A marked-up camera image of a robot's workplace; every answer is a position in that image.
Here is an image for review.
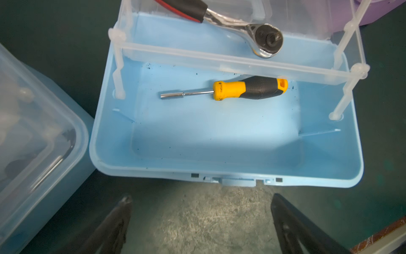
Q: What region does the yellow handled screwdriver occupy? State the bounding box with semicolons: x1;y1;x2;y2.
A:
160;76;289;101

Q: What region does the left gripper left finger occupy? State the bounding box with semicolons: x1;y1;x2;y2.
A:
57;195;133;254

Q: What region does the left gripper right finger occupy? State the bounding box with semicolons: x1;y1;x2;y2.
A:
271;194;350;254

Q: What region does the purple clear toolbox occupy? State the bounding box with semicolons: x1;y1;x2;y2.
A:
330;0;406;32

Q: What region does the blue clear toolbox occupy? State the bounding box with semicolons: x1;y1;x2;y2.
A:
89;1;371;188
1;47;94;254

